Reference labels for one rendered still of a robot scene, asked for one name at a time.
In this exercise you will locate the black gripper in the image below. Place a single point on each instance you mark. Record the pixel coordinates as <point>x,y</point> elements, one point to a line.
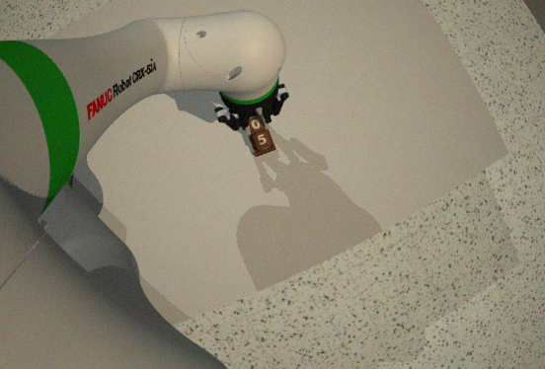
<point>223,114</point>

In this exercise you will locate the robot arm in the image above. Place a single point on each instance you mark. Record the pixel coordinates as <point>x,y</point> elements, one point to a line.
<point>57,98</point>

